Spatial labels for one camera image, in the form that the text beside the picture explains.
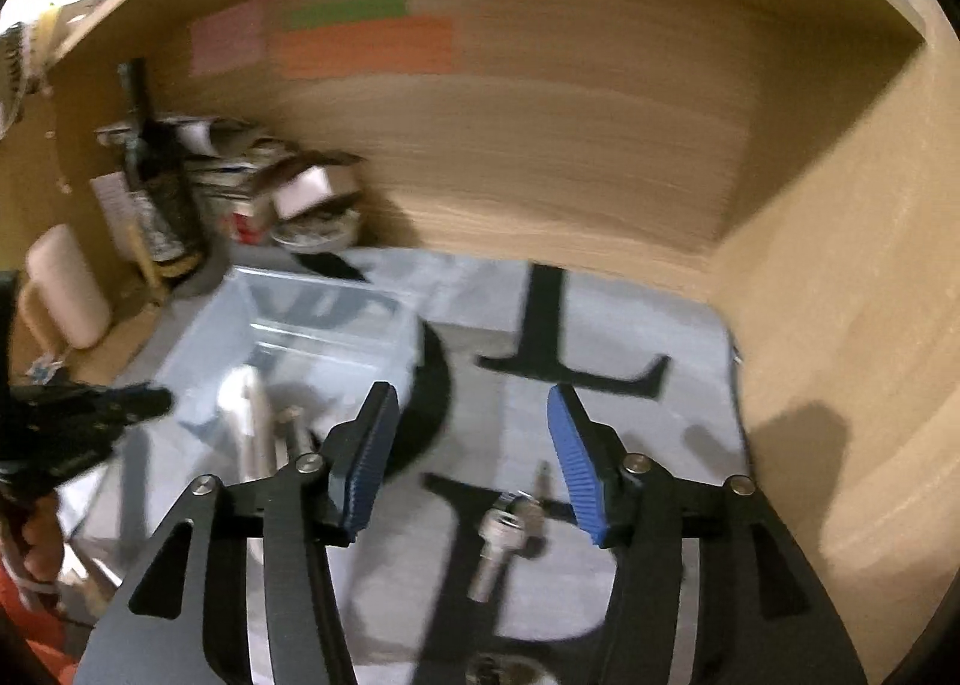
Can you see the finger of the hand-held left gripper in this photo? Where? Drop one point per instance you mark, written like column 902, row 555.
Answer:
column 142, row 401

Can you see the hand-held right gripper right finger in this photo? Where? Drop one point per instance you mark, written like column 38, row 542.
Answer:
column 581, row 464

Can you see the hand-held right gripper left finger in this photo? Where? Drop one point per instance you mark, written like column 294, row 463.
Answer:
column 364, row 464

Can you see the white handheld facial massager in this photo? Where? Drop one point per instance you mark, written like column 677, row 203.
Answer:
column 244, row 415

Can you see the silver cylinder with keys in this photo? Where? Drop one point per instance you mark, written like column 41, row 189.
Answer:
column 499, row 535

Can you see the clear plastic storage box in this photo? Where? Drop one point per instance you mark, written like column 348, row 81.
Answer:
column 330, row 332

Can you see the person's left hand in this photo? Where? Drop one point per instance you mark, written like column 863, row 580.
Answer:
column 41, row 542

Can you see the grey mat with black letters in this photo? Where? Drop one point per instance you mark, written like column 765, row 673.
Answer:
column 615, row 430

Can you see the dark wine bottle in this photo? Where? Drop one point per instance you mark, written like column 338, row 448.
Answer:
column 169, row 205

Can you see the white paper card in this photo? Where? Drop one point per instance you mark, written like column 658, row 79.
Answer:
column 112, row 205

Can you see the small dark metal object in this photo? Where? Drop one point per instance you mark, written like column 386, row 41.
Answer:
column 506, row 671

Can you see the bowl of small stones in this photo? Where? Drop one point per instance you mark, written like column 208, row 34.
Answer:
column 315, row 231

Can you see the stack of books and papers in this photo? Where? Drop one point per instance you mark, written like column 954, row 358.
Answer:
column 240, row 160

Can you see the small white cardboard box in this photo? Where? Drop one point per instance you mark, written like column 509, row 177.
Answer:
column 301, row 193

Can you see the patterned hanging cloth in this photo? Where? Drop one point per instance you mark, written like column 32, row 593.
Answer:
column 19, row 70

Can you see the pink sticky note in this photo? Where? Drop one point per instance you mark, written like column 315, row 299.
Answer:
column 225, row 39

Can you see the orange sticky note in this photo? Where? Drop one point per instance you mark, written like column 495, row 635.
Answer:
column 364, row 47

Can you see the green sticky note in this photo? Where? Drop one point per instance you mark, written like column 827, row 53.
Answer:
column 349, row 11

